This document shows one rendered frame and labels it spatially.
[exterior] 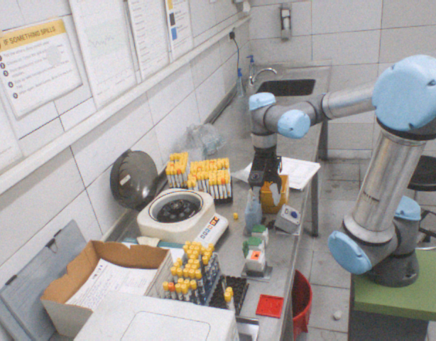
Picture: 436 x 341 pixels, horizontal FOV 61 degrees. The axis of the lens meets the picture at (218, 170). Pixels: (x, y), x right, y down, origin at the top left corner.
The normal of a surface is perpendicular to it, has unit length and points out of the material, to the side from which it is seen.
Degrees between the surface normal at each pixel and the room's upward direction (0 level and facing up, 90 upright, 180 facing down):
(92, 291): 2
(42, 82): 90
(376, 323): 90
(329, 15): 90
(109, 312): 0
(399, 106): 81
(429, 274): 2
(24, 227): 90
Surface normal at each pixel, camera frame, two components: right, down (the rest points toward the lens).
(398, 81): -0.81, 0.24
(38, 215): 0.94, 0.04
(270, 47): -0.30, 0.50
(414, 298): -0.12, -0.88
